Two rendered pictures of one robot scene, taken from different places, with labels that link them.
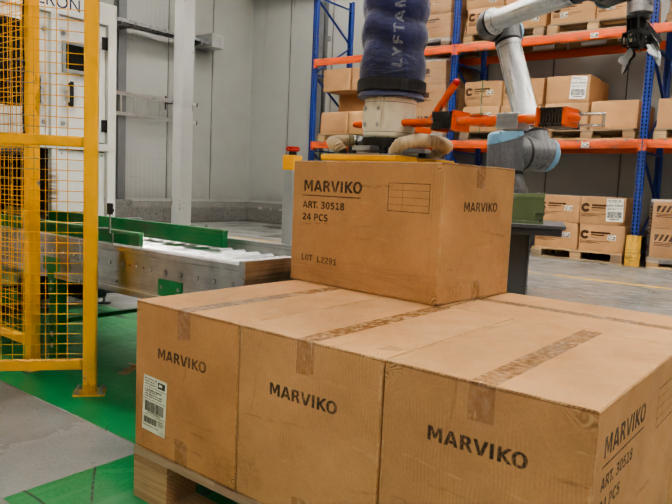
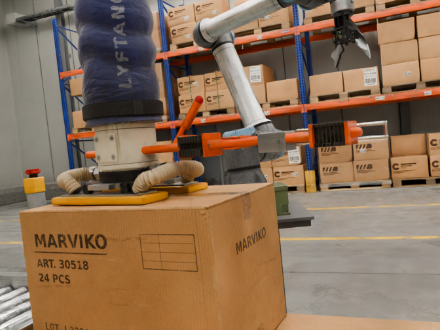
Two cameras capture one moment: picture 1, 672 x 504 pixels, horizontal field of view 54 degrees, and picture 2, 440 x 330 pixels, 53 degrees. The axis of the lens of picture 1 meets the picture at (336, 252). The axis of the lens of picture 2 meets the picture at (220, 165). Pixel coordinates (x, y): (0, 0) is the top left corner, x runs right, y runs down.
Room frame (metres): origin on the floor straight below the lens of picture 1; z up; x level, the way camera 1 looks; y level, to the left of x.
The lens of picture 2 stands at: (0.89, -0.07, 1.08)
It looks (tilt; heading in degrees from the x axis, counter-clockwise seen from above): 3 degrees down; 345
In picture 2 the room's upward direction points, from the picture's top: 6 degrees counter-clockwise
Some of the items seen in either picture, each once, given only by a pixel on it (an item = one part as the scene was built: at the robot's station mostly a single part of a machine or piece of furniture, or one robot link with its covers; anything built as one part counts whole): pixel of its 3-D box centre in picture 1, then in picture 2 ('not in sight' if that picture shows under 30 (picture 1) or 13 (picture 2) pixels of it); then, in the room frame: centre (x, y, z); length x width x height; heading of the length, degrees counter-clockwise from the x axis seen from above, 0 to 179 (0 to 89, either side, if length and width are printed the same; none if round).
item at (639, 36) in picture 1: (638, 31); (344, 28); (2.46, -1.07, 1.47); 0.09 x 0.08 x 0.12; 120
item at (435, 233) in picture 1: (398, 225); (157, 265); (2.15, -0.20, 0.74); 0.60 x 0.40 x 0.40; 47
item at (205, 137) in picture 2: (450, 121); (200, 145); (2.00, -0.33, 1.07); 0.10 x 0.08 x 0.06; 133
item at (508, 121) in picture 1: (512, 121); (276, 141); (1.84, -0.47, 1.06); 0.07 x 0.07 x 0.04; 43
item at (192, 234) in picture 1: (132, 225); not in sight; (3.54, 1.11, 0.60); 1.60 x 0.10 x 0.09; 51
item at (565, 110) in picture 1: (556, 117); (333, 134); (1.74, -0.56, 1.07); 0.08 x 0.07 x 0.05; 43
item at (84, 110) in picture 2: (392, 88); (124, 111); (2.18, -0.16, 1.19); 0.23 x 0.23 x 0.04
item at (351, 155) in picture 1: (367, 154); (107, 192); (2.12, -0.09, 0.97); 0.34 x 0.10 x 0.05; 43
